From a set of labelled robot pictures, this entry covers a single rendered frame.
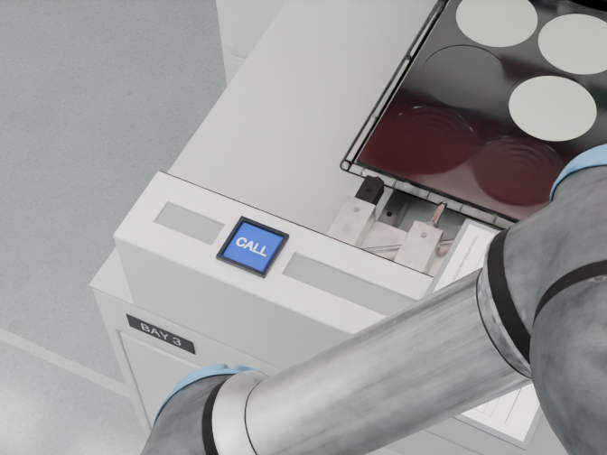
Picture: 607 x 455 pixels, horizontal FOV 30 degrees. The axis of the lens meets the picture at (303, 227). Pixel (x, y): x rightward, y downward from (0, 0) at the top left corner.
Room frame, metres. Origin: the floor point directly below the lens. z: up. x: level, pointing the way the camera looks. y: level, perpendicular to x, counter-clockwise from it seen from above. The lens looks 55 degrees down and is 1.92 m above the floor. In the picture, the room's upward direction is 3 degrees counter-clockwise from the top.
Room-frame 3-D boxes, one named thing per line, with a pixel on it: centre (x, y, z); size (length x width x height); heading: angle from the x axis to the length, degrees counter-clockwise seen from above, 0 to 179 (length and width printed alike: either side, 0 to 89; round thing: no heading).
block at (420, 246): (0.66, -0.12, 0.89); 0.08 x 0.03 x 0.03; 151
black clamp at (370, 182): (0.75, -0.08, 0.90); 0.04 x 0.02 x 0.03; 151
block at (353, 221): (0.70, -0.05, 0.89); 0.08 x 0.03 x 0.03; 151
